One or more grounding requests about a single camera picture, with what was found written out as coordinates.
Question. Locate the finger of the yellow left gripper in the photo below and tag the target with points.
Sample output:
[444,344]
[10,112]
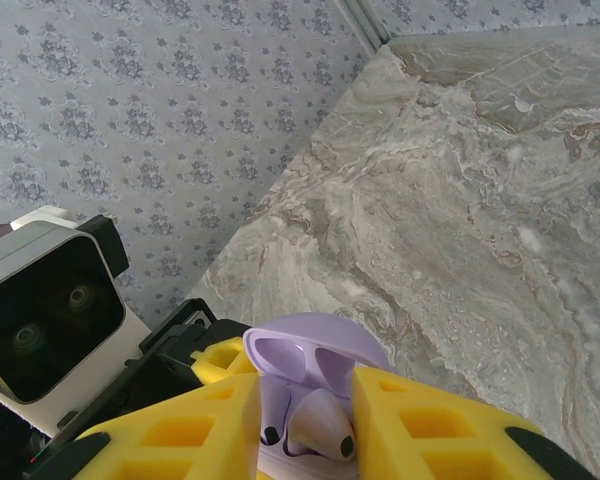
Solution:
[225,375]

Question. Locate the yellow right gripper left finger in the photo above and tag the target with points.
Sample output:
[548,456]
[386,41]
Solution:
[180,440]

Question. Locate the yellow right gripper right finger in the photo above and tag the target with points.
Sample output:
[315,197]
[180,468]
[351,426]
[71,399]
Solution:
[430,440]

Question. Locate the purple earbud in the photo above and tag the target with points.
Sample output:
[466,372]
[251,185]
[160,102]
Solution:
[271,434]
[320,420]

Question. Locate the purple earbud charging case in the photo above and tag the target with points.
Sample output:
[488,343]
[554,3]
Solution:
[330,330]

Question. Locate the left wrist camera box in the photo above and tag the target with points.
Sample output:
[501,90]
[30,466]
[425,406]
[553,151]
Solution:
[45,300]

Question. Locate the aluminium frame post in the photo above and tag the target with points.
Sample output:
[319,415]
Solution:
[367,25]

